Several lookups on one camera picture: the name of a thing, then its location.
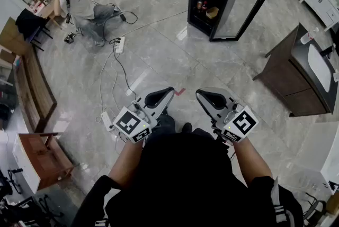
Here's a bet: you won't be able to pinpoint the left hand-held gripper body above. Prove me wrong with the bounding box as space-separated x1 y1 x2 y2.
113 100 159 144

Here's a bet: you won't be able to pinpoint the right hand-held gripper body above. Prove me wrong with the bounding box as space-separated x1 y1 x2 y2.
211 100 260 143

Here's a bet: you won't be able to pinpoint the person's right forearm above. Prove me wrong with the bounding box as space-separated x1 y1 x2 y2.
233 137 273 187

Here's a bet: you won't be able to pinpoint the person's left forearm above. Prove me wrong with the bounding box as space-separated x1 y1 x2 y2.
108 138 145 189

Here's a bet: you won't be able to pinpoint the glass fridge door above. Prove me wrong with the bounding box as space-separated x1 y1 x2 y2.
208 0 278 42

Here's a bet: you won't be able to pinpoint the person's black trousers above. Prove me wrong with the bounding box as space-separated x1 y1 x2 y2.
147 113 215 142

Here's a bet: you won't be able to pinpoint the white power strip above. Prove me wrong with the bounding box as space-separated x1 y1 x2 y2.
100 111 117 133
113 36 126 55

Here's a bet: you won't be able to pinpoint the dark wooden vanity cabinet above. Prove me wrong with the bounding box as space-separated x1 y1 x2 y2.
252 23 339 117

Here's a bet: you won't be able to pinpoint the person's black shirt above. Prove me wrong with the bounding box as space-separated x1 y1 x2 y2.
71 129 304 227

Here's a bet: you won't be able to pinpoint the yellow container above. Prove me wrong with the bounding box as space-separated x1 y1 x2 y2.
206 6 220 20

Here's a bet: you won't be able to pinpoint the reddish wooden stool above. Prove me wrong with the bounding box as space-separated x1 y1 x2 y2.
17 132 75 191

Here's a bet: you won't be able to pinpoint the white sink basin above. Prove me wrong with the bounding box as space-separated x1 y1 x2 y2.
307 43 332 92

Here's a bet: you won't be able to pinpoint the idle black gripper device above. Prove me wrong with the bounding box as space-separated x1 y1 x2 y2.
64 32 78 44

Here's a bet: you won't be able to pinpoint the brown wooden bench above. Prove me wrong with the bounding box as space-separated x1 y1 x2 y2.
13 46 58 133

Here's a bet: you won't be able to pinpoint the clear plastic container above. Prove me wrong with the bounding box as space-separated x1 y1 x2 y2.
300 26 320 44

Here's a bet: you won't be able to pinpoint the black faucet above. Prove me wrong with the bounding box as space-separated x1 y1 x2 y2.
319 45 336 59

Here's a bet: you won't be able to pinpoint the white cabinet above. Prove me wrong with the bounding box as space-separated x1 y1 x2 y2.
299 0 339 32

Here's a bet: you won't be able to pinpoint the black jacket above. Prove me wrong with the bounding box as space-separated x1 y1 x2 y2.
15 8 50 42

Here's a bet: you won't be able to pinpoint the brown cardboard box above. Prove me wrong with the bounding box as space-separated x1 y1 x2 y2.
0 16 30 62

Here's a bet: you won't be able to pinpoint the long black cable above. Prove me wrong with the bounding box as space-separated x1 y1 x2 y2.
112 40 138 98

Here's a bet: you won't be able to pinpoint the white extension cable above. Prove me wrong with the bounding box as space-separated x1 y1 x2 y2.
123 10 189 37

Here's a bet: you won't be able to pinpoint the black adapter cable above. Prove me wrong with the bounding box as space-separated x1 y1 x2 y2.
102 2 139 43

